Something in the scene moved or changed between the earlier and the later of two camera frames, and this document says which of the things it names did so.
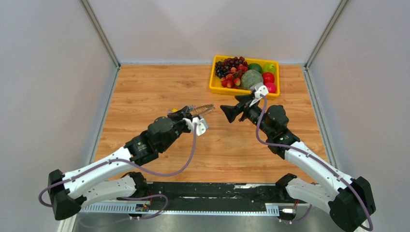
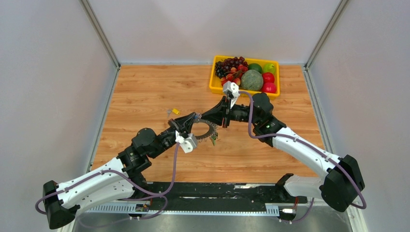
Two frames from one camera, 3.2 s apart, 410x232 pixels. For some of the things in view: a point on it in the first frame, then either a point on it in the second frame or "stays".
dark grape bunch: [224, 66] stays
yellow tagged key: [172, 110] stays
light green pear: [269, 67] stays
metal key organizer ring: [202, 108] to [210, 132]
